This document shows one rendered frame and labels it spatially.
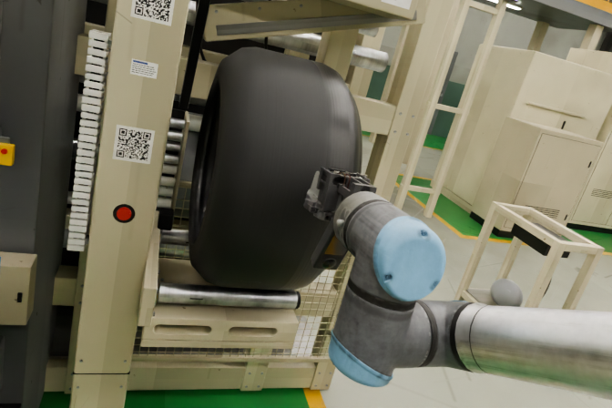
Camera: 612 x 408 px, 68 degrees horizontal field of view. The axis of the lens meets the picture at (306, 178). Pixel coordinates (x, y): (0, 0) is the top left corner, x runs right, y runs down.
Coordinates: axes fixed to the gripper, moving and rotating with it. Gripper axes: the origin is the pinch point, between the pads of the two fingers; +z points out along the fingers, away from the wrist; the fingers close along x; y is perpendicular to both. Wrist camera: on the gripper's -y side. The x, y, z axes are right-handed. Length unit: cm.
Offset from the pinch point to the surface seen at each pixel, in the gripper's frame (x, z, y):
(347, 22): -20, 56, 42
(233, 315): 6.9, 17.0, -35.7
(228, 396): -16, 88, -115
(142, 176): 31.6, 21.7, -6.2
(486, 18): -684, 895, 281
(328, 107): -1.8, 8.3, 16.8
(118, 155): 36.8, 21.2, -2.2
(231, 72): 17.3, 17.4, 19.4
